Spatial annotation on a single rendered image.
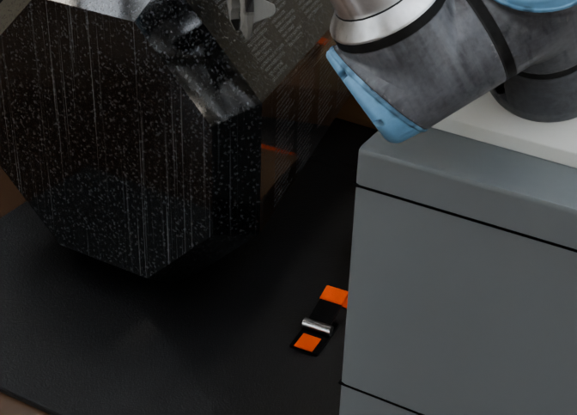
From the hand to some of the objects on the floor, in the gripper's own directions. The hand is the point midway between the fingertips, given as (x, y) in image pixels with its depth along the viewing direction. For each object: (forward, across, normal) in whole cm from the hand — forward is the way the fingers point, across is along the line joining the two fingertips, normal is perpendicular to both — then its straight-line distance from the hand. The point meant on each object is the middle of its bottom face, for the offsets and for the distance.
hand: (238, 27), depth 176 cm
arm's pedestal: (+87, -44, -31) cm, 102 cm away
